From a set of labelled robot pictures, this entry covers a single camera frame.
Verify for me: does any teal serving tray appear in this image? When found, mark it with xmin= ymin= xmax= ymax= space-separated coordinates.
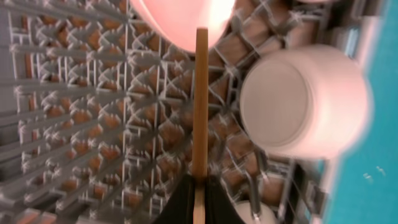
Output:
xmin=312 ymin=0 xmax=397 ymax=224

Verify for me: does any grey plastic dish rack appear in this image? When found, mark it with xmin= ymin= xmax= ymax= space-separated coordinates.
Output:
xmin=1 ymin=1 xmax=384 ymax=223

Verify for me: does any grey bowl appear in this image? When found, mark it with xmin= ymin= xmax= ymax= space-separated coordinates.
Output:
xmin=239 ymin=45 xmax=373 ymax=159

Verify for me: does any wooden chopstick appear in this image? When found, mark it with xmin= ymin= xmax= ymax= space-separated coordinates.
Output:
xmin=192 ymin=27 xmax=208 ymax=224

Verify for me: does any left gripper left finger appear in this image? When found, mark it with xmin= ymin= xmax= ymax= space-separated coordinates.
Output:
xmin=153 ymin=174 xmax=195 ymax=224

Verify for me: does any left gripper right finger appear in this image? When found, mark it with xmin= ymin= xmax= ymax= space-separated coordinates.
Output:
xmin=205 ymin=175 xmax=244 ymax=224

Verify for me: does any white cup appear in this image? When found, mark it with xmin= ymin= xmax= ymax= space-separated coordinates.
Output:
xmin=234 ymin=201 xmax=277 ymax=224

